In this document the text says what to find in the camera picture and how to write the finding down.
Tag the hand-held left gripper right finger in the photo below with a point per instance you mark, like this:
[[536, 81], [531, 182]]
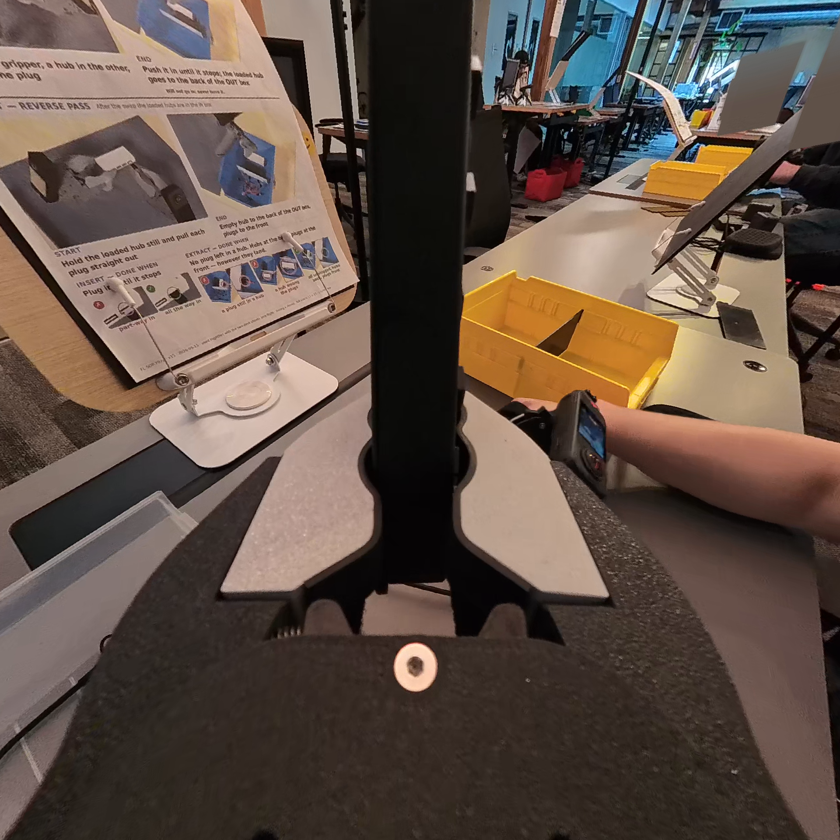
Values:
[[532, 525]]

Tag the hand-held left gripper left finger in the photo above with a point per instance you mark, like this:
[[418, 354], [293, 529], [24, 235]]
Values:
[[309, 519]]

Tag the yellow plastic bin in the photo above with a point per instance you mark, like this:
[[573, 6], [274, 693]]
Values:
[[696, 175], [525, 348]]

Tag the black USB hub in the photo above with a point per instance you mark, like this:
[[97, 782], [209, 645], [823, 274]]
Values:
[[420, 263]]

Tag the clear plastic bin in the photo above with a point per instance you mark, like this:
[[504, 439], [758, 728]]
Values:
[[66, 591]]

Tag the person's right forearm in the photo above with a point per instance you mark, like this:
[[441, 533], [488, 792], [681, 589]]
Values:
[[735, 460]]

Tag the silver laptop stand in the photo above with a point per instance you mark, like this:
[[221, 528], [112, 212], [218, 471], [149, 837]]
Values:
[[689, 278]]

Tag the grey table plate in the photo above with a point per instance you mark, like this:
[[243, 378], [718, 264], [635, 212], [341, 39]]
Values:
[[740, 326]]

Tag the dark flat desk mat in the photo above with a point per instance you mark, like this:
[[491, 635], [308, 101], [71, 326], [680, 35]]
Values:
[[92, 505]]

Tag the black office chair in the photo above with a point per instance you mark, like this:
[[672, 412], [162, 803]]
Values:
[[488, 171], [814, 328]]

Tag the grey laptop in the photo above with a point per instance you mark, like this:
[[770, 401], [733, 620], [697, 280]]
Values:
[[748, 171]]

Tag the instruction poster board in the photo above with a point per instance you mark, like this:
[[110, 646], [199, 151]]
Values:
[[145, 197]]

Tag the black stand pole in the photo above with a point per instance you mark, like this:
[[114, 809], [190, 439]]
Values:
[[347, 145]]

